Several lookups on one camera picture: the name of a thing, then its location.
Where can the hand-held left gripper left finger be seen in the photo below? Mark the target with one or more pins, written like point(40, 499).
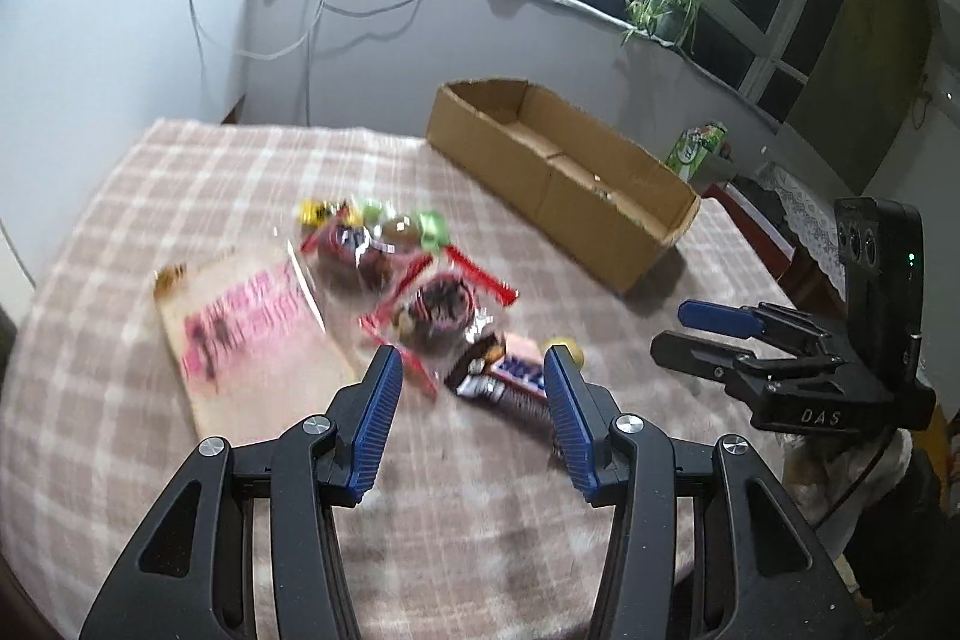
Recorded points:
point(379, 415)

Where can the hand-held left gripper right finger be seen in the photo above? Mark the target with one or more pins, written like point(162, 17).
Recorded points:
point(570, 422)

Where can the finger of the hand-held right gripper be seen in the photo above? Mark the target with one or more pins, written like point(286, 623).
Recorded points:
point(686, 351)
point(712, 315)

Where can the sliced bread packet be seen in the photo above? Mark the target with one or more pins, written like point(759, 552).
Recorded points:
point(247, 355)

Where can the cardboard box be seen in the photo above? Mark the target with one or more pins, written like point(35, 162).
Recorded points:
point(585, 220)

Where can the person's right forearm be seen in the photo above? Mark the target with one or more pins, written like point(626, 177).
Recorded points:
point(817, 467)

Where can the small yellow round candy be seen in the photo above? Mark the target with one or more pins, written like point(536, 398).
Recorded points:
point(571, 351)

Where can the Snickers bar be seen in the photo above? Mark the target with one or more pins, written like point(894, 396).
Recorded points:
point(510, 377)

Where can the small brown wrapped candy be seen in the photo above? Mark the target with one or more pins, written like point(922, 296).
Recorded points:
point(487, 347)

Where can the clear packet with round cake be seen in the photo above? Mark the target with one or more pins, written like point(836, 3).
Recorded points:
point(439, 306)

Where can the white lace cloth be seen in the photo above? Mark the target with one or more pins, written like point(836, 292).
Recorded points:
point(806, 212)

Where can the green drink carton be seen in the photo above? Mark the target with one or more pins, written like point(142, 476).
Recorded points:
point(690, 153)

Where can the clear packet of chocolate cakes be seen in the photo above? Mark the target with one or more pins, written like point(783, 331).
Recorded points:
point(345, 250)

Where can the pale green wrapped candy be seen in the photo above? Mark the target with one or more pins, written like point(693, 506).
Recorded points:
point(371, 207)

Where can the yellow wrapped candy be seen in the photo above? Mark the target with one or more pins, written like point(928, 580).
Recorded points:
point(315, 211)

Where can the beige plaid blanket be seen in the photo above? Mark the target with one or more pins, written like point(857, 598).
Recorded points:
point(150, 220)

